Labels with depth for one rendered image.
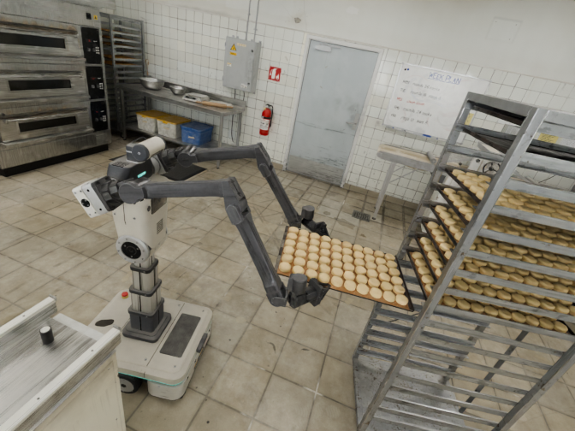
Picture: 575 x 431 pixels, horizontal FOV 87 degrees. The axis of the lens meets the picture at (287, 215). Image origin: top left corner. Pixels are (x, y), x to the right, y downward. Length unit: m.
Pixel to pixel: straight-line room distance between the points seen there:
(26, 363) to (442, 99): 4.77
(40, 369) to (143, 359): 0.75
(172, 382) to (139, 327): 0.36
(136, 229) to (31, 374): 0.61
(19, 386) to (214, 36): 5.09
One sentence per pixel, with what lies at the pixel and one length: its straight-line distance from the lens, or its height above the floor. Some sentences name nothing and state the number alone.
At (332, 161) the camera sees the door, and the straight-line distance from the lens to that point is 5.11.
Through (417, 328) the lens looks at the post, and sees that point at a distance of 1.42.
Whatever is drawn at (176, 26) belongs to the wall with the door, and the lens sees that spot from 6.00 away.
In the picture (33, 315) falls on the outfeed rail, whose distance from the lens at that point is 1.39.
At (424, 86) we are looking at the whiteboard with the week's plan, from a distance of 4.85.
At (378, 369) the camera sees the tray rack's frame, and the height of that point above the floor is 0.15.
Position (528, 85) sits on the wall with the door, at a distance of 5.09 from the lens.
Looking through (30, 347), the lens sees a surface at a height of 0.84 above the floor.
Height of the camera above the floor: 1.83
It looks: 28 degrees down
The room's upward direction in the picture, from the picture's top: 12 degrees clockwise
